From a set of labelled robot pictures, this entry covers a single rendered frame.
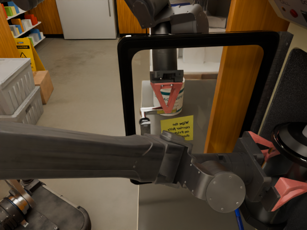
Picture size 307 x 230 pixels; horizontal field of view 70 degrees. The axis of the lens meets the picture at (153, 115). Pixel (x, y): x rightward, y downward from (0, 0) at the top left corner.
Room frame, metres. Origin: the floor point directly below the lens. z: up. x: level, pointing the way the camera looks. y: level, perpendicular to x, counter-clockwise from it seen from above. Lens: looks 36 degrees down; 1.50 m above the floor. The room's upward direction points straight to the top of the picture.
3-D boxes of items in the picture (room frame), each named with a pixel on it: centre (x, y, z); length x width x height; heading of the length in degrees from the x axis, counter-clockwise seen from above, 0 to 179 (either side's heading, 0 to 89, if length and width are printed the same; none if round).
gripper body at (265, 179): (0.27, -0.15, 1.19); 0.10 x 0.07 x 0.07; 6
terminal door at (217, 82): (0.40, -0.09, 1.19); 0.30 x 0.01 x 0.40; 98
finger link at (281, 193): (0.24, -0.22, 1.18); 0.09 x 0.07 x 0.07; 95
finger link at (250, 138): (0.31, -0.22, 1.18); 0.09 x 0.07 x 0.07; 96
